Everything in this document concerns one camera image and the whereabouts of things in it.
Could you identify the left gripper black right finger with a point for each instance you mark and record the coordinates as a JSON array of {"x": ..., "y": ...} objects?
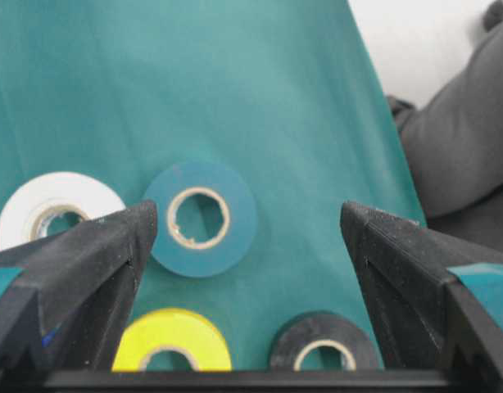
[{"x": 419, "y": 287}]

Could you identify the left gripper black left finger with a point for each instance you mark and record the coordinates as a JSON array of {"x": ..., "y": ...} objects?
[{"x": 71, "y": 300}]

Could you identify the black tape roll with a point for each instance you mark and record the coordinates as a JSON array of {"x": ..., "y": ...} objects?
[{"x": 312, "y": 330}]

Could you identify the green tape roll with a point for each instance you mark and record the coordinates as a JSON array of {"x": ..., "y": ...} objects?
[{"x": 186, "y": 256}]

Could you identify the white tape roll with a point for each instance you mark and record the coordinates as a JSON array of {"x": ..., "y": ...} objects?
[{"x": 33, "y": 206}]

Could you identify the yellow tape roll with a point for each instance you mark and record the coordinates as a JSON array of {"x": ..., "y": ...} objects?
[{"x": 182, "y": 331}]

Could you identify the grey fabric bag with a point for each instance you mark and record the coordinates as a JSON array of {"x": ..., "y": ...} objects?
[{"x": 454, "y": 144}]

